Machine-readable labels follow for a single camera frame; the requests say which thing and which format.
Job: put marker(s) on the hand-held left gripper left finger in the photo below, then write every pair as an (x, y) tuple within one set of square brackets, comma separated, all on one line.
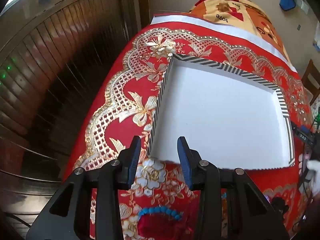
[(133, 160)]

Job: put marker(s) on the person's right hand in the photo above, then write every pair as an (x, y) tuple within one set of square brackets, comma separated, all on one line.
[(314, 177)]

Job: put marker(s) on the red gold embroidered tablecloth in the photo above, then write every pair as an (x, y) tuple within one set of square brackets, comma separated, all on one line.
[(125, 80)]

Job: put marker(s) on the black scrunchie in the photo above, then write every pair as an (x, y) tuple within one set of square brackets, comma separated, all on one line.
[(280, 203)]

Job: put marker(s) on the white tray with striped rim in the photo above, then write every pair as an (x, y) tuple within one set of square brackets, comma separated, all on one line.
[(220, 115)]

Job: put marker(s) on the wall calendar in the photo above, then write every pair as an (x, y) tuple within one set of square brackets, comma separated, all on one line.
[(317, 37)]

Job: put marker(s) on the wooden chair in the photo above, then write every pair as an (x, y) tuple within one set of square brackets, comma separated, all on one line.
[(311, 80)]

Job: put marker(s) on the wall switch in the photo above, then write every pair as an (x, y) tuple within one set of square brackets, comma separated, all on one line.
[(305, 7)]

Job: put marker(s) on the wooden louvred door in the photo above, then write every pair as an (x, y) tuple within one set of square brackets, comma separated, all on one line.
[(62, 67)]

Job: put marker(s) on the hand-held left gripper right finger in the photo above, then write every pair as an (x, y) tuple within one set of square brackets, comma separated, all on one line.
[(184, 162)]

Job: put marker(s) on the printed orange yellow blanket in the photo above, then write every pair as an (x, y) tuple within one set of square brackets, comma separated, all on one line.
[(232, 10)]

